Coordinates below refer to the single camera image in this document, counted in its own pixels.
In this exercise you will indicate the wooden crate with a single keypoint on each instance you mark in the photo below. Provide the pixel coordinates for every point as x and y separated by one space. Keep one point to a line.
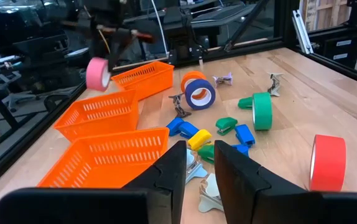
324 14

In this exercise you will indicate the red tape roll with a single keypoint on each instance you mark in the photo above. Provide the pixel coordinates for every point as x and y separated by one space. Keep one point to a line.
329 161

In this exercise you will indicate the black desk frame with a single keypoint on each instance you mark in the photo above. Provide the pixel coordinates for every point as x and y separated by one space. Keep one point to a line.
228 21

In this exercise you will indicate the orange tape roll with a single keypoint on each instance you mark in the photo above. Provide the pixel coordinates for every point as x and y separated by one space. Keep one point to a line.
189 76

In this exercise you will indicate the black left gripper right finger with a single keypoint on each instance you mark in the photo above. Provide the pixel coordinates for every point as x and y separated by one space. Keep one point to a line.
237 186

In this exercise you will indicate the black cabinet with white labels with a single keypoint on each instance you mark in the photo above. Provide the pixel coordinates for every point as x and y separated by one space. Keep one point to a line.
331 49

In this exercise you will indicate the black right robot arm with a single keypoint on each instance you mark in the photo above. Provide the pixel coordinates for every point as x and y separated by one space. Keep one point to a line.
181 31

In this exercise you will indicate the green mini stapler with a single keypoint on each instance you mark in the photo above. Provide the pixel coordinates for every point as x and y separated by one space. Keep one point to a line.
245 103
207 153
226 125

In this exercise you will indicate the blue tape roll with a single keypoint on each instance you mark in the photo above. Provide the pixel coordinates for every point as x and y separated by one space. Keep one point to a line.
201 82

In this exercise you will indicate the light blue staple remover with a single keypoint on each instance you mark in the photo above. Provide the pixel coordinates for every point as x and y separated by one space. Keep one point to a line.
209 189
194 171

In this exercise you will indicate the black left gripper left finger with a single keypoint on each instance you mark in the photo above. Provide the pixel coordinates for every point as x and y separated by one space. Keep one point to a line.
166 186

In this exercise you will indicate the dark binder clip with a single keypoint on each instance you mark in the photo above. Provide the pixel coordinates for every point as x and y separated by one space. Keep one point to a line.
178 107

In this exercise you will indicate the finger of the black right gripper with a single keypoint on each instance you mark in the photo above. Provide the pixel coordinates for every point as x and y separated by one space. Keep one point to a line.
117 49

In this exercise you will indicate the pale green staple remover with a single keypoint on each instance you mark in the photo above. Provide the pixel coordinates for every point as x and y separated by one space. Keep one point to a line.
275 87

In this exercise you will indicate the green tape roll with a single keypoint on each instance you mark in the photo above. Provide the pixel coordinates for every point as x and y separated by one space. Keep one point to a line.
263 112

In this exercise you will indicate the orange plastic mesh basket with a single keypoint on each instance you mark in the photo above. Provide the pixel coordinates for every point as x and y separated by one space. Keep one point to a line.
104 109
119 149
147 82

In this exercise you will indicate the yellow mini stapler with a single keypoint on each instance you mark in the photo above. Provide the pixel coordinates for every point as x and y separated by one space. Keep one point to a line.
199 139

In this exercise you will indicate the pink tape roll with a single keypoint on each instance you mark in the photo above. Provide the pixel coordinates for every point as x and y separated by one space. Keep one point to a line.
94 74

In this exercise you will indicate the grey office chair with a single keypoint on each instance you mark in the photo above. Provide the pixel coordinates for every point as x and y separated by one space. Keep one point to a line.
10 79

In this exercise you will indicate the silver frame bracket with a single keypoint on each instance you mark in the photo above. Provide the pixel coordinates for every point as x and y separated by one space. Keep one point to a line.
303 34

